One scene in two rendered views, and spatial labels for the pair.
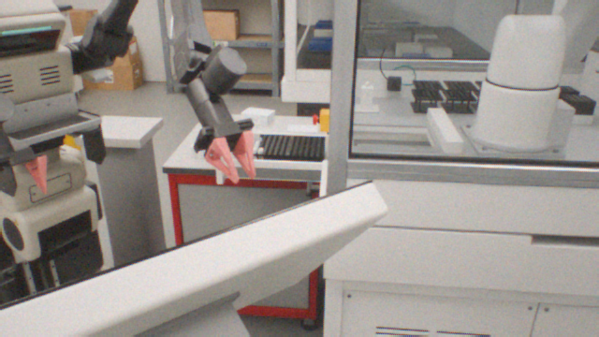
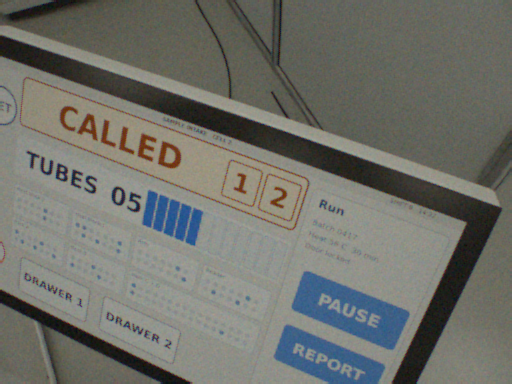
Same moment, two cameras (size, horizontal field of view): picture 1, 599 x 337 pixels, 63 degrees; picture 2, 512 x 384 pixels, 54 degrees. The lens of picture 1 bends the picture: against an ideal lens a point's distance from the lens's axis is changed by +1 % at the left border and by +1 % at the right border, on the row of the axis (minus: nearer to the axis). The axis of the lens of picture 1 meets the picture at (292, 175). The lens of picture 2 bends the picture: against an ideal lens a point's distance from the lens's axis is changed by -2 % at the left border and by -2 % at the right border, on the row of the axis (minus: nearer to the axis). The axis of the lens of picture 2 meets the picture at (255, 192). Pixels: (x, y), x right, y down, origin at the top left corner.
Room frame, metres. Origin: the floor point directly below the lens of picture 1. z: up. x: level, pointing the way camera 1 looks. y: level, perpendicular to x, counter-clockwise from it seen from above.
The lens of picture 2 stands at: (0.52, 0.38, 1.54)
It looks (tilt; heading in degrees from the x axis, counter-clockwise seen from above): 60 degrees down; 240
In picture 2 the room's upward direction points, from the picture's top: 1 degrees counter-clockwise
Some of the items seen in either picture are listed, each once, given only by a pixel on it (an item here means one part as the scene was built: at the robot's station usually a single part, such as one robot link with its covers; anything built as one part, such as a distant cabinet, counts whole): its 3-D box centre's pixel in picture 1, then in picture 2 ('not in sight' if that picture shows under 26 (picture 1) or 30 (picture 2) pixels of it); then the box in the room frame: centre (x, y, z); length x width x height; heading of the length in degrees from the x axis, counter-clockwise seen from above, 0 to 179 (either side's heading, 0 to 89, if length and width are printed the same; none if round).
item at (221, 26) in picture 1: (219, 24); not in sight; (5.42, 0.80, 0.72); 0.41 x 0.32 x 0.28; 85
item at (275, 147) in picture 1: (289, 153); not in sight; (1.43, 0.01, 0.87); 0.22 x 0.18 x 0.06; 85
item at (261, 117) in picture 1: (258, 116); not in sight; (2.07, 0.15, 0.79); 0.13 x 0.09 x 0.05; 69
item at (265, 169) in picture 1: (292, 155); not in sight; (1.43, 0.00, 0.86); 0.40 x 0.26 x 0.06; 85
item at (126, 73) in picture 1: (98, 49); not in sight; (5.57, 2.20, 0.42); 0.85 x 0.33 x 0.84; 85
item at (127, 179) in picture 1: (132, 203); not in sight; (1.99, 0.75, 0.38); 0.30 x 0.30 x 0.76; 85
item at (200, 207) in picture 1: (258, 218); not in sight; (1.86, 0.15, 0.38); 0.62 x 0.58 x 0.76; 175
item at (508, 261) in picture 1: (486, 165); not in sight; (1.34, -0.59, 0.87); 1.02 x 0.95 x 0.14; 175
